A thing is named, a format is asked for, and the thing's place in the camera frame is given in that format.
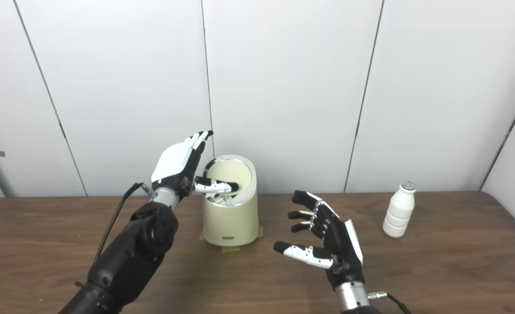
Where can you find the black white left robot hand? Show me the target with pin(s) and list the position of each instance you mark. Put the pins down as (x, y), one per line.
(174, 163)

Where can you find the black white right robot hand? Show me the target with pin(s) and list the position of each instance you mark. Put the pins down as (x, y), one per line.
(340, 248)

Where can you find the cream round bin lid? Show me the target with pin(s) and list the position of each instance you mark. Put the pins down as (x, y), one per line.
(233, 171)

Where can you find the small white plastic bottle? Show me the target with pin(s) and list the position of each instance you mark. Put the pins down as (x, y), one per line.
(399, 213)

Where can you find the cream-colored cylindrical bin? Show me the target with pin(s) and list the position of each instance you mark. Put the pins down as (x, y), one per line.
(231, 222)

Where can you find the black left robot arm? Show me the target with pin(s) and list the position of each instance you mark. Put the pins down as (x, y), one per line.
(131, 257)

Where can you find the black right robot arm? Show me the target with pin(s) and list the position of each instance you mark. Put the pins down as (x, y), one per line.
(351, 298)

